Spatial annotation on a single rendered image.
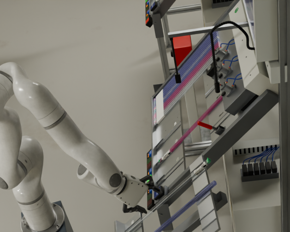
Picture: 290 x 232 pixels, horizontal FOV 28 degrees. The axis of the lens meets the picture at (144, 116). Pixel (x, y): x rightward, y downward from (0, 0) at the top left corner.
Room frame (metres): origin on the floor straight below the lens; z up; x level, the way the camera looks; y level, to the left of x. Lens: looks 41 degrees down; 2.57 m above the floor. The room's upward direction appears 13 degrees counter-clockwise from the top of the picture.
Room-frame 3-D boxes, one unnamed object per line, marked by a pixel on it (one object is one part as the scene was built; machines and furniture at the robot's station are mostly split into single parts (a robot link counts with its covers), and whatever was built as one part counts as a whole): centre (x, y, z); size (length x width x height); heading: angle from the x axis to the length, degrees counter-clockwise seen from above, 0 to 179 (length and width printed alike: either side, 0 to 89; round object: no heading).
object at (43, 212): (1.63, 0.52, 0.79); 0.19 x 0.19 x 0.18
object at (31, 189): (1.66, 0.50, 1.00); 0.19 x 0.12 x 0.24; 145
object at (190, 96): (2.61, -0.29, 0.39); 0.24 x 0.24 x 0.78; 82
